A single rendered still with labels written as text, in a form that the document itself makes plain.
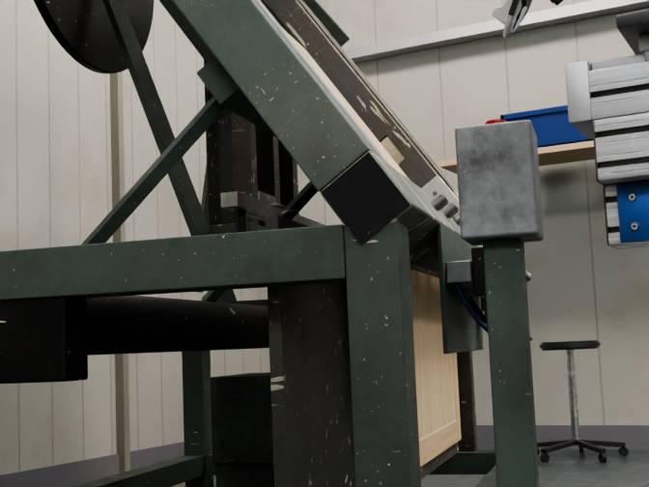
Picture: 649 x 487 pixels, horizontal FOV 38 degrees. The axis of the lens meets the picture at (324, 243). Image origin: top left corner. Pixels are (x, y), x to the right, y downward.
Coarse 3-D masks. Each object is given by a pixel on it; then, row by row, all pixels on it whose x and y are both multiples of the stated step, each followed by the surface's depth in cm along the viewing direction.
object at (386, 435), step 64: (0, 256) 174; (64, 256) 170; (128, 256) 166; (192, 256) 163; (256, 256) 159; (320, 256) 156; (384, 256) 153; (0, 320) 173; (64, 320) 169; (128, 320) 199; (192, 320) 229; (256, 320) 270; (320, 320) 191; (384, 320) 152; (192, 384) 388; (256, 384) 265; (320, 384) 188; (384, 384) 151; (192, 448) 385; (256, 448) 263; (320, 448) 185; (384, 448) 150; (448, 448) 321
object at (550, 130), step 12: (552, 108) 476; (564, 108) 473; (516, 120) 485; (540, 120) 480; (552, 120) 477; (564, 120) 474; (540, 132) 479; (552, 132) 476; (564, 132) 473; (576, 132) 471; (540, 144) 479; (552, 144) 476
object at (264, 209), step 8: (224, 192) 260; (232, 192) 259; (224, 200) 260; (232, 200) 259; (240, 200) 261; (248, 200) 266; (256, 200) 272; (224, 208) 261; (232, 208) 262; (240, 208) 263; (248, 208) 266; (256, 208) 272; (264, 208) 278; (272, 208) 285; (280, 208) 292; (256, 216) 281; (264, 216) 282; (296, 216) 307; (304, 224) 314; (312, 224) 323; (320, 224) 331
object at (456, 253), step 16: (448, 240) 183; (464, 240) 203; (448, 256) 182; (464, 256) 201; (480, 256) 178; (448, 272) 178; (464, 272) 177; (480, 272) 177; (528, 272) 201; (448, 288) 179; (464, 288) 198; (480, 288) 177; (448, 304) 178; (464, 304) 177; (480, 304) 221; (448, 320) 177; (464, 320) 195; (480, 320) 182; (448, 336) 176; (464, 336) 194; (480, 336) 217; (448, 352) 174
